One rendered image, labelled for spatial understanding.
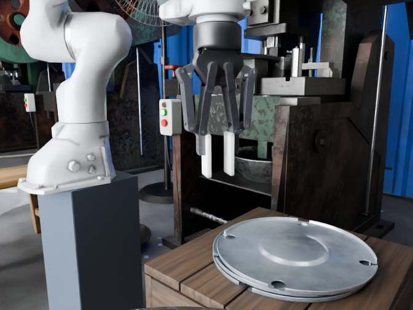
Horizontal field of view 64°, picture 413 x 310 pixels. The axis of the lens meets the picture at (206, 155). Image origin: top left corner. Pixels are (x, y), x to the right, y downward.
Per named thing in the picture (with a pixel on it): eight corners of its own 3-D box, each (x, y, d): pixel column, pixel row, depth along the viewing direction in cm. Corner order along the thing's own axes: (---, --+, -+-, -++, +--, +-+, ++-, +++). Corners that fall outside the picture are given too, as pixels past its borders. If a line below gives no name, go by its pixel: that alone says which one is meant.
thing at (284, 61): (283, 69, 121) (283, 56, 120) (250, 71, 131) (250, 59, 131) (295, 70, 127) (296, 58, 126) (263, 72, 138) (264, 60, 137)
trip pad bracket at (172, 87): (179, 125, 134) (179, 75, 131) (165, 123, 141) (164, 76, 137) (190, 124, 139) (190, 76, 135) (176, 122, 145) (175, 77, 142)
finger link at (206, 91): (219, 63, 50) (211, 61, 49) (207, 136, 51) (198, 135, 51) (211, 65, 54) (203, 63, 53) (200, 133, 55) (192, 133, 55)
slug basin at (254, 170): (281, 194, 114) (283, 166, 112) (211, 176, 138) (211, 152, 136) (327, 176, 138) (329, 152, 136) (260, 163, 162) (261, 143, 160)
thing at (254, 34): (286, 39, 115) (287, 22, 114) (241, 44, 129) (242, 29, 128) (309, 43, 126) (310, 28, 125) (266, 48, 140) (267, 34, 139)
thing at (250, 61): (236, 94, 106) (237, 50, 103) (206, 93, 116) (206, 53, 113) (280, 93, 123) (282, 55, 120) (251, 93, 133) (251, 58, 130)
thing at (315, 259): (373, 233, 71) (373, 229, 71) (383, 317, 45) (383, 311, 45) (243, 213, 82) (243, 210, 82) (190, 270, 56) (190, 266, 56)
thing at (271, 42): (275, 46, 124) (276, 35, 124) (265, 47, 128) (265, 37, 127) (280, 47, 127) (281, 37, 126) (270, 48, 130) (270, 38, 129)
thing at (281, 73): (284, 77, 118) (284, 69, 117) (241, 79, 132) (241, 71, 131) (307, 79, 129) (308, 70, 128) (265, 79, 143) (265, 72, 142)
